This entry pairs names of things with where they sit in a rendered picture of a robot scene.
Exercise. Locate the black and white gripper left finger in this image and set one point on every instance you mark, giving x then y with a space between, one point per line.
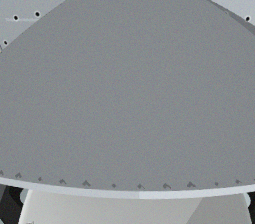
11 205

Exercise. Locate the grey rectangular base plate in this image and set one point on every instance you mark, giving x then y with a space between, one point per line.
18 15

